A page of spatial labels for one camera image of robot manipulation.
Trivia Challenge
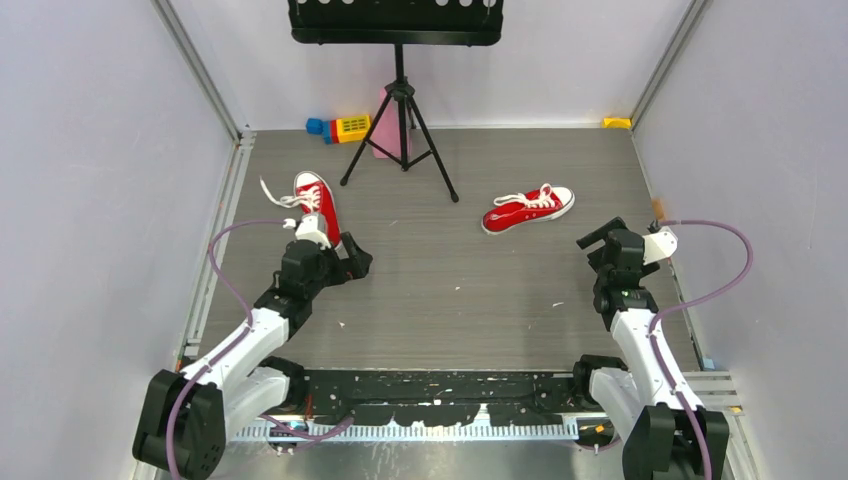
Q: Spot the red sneaker with laces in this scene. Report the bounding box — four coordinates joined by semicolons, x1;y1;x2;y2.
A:
260;171;341;250

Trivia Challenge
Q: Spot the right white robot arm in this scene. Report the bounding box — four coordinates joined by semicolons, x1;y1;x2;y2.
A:
570;217;730;479

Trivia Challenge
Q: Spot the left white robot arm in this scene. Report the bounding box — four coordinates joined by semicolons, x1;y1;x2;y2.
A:
132;232;373;479

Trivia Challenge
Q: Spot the red sneaker far right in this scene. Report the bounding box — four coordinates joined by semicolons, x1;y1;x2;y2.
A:
481;183;576;235

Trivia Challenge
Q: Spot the yellow corner object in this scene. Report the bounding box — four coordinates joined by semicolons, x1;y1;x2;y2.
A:
601;117;632;130

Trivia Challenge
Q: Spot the pink foam block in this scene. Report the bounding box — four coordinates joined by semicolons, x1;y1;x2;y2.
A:
371;89;401;159

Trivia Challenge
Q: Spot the colourful toy block stack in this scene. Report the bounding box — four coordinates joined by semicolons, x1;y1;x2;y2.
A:
305;115;371;145

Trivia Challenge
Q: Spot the black music stand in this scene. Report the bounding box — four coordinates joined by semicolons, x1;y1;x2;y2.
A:
288;0;503;203

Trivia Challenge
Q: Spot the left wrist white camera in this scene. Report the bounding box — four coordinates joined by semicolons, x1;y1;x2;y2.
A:
283;213;332;249

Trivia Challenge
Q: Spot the wrist white camera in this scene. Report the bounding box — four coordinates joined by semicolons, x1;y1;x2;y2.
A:
642;226;678;266
283;213;332;249

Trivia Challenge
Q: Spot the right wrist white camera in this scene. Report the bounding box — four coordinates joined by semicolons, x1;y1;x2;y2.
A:
642;226;678;266

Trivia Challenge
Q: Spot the small brown wall block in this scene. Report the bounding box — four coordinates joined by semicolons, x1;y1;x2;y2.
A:
651;198;666;222

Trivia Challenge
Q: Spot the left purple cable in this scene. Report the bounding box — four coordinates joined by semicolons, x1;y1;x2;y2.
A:
165;219;352;480

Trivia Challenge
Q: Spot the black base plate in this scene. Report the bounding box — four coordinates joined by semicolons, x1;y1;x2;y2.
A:
269;370;602;427

